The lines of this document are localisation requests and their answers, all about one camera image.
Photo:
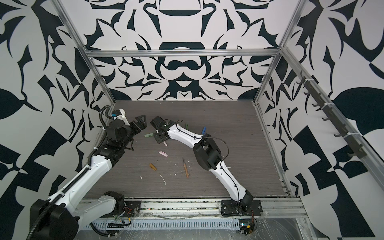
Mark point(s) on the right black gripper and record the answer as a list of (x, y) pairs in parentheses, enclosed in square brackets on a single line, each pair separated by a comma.
[(158, 139)]

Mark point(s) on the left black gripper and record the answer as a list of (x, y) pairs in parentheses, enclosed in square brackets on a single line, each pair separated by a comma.
[(137, 128)]

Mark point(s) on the pink pen cap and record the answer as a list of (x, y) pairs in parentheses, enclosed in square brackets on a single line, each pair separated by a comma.
[(163, 154)]

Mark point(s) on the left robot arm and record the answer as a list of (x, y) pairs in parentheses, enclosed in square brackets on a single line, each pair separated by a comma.
[(59, 217)]

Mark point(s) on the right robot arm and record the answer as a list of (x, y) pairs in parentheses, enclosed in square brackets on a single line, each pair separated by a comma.
[(208, 156)]

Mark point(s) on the orange pen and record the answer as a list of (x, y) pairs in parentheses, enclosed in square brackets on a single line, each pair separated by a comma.
[(185, 168)]

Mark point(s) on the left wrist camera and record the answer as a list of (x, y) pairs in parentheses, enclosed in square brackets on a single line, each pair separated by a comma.
[(120, 114)]

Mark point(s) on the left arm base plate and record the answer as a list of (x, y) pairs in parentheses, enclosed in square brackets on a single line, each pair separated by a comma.
[(126, 210)]

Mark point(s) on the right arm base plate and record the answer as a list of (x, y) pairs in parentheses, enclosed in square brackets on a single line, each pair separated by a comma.
[(231, 208)]

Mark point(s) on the white cable duct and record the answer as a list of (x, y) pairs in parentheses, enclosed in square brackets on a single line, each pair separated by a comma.
[(180, 224)]

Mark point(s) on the aluminium front rail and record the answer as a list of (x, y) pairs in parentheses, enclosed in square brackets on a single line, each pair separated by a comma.
[(205, 208)]

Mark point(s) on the wall hook rack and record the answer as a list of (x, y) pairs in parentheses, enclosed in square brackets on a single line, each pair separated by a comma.
[(334, 115)]

